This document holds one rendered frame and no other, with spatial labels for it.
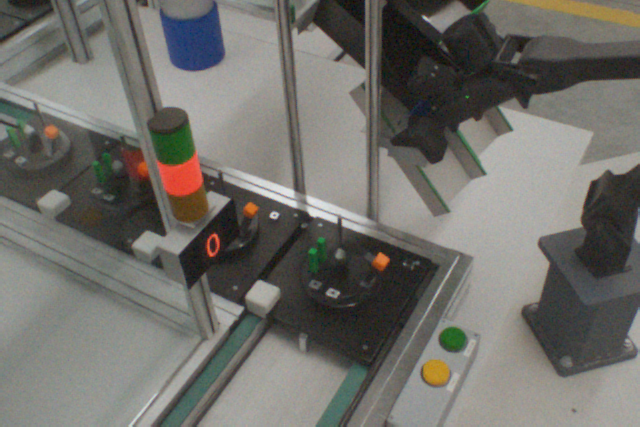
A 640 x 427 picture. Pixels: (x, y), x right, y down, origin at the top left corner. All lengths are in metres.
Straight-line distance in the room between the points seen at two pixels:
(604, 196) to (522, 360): 0.36
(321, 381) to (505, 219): 0.56
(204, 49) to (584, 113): 1.90
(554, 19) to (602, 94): 0.68
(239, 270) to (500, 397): 0.49
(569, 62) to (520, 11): 3.06
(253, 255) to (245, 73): 0.77
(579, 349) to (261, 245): 0.57
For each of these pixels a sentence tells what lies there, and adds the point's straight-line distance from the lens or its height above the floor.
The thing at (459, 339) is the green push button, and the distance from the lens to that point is 1.15.
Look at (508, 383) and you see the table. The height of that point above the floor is 0.86.
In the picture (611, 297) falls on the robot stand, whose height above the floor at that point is 1.06.
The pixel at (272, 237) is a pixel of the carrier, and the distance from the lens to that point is 1.30.
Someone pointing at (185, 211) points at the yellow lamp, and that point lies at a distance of 0.92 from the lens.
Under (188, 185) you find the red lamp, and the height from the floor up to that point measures 1.33.
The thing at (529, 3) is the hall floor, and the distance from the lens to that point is 4.09.
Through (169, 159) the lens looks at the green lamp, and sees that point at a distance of 0.86.
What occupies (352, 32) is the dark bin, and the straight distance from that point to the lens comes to 1.18.
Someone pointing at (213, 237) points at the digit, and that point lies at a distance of 0.98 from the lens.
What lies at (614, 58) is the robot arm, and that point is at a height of 1.43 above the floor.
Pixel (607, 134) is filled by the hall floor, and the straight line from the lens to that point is 3.21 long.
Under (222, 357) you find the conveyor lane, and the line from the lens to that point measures 1.18.
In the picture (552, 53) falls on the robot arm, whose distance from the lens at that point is 0.96.
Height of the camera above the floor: 1.91
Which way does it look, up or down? 43 degrees down
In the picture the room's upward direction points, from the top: 4 degrees counter-clockwise
